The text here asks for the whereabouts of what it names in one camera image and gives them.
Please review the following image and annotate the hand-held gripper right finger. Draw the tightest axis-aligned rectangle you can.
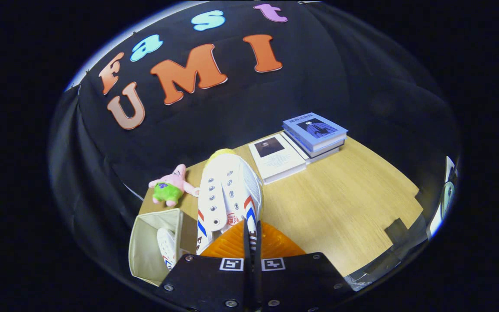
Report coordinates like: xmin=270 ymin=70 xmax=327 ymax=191
xmin=256 ymin=220 xmax=356 ymax=311

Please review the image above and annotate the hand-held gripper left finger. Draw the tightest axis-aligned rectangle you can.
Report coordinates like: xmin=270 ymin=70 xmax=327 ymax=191
xmin=154 ymin=219 xmax=253 ymax=311

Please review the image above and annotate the white canvas shoe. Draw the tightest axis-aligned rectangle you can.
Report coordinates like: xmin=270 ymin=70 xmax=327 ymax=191
xmin=156 ymin=227 xmax=190 ymax=272
xmin=195 ymin=151 xmax=264 ymax=257

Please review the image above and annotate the beige fabric storage box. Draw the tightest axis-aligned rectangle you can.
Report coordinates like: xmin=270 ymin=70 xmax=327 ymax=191
xmin=128 ymin=208 xmax=192 ymax=287

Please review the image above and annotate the pink starfish plush toy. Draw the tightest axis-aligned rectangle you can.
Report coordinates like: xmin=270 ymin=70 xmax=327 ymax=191
xmin=147 ymin=163 xmax=201 ymax=208

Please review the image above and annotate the black tape patch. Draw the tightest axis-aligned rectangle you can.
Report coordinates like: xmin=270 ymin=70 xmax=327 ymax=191
xmin=383 ymin=217 xmax=411 ymax=246

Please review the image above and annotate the white book with portrait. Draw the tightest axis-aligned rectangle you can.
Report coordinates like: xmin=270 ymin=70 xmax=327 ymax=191
xmin=248 ymin=132 xmax=308 ymax=185

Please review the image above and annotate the yellow fluffy plush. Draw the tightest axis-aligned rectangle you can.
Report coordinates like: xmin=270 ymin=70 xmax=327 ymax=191
xmin=206 ymin=148 xmax=237 ymax=161

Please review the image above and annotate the dark-edged book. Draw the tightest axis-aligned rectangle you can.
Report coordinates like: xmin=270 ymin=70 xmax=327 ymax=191
xmin=284 ymin=130 xmax=347 ymax=164

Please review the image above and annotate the blue book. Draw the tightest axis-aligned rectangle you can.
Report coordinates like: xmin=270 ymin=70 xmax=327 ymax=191
xmin=281 ymin=112 xmax=349 ymax=153

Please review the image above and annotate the white and green object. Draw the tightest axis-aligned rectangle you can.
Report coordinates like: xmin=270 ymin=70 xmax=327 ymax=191
xmin=427 ymin=155 xmax=459 ymax=237

